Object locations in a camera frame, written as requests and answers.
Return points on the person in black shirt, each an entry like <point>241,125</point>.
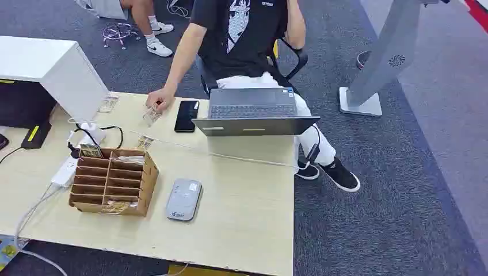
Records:
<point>244,45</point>

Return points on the person in white sneakers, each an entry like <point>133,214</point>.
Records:
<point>143,15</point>

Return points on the grey kiosk stand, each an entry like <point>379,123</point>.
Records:
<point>381,64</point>

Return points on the yellow printed card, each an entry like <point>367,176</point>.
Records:
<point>114,207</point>

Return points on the small black device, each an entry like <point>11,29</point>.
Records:
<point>3,141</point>

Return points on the black office chair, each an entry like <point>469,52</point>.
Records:
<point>297,61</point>

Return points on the chrome stool base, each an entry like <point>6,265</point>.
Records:
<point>120,32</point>

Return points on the white cabinet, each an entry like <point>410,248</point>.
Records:
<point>57,68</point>

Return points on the pale sleeved card stack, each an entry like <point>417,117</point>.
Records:
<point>131,159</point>

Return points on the yellow object under desk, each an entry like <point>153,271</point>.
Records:
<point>198,271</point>

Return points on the person's right hand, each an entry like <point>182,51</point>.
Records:
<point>162,99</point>

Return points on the wooden card box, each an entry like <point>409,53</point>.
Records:
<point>146,183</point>

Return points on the white power strip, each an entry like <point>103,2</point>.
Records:
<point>65,171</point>

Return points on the round black base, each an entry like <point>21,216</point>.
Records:
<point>362,59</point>

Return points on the dark printed card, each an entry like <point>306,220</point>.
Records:
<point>90,151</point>

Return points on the black smartphone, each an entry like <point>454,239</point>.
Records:
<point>187,116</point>

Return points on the white charger block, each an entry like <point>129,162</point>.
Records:
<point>93,133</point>

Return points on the black stand with yellow label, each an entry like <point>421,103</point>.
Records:
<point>36,135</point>

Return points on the black monitor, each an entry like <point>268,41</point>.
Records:
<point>23,103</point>

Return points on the dark grey laptop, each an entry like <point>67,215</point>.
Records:
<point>253,126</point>

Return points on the blue and yellow box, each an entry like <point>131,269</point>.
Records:
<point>8,249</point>

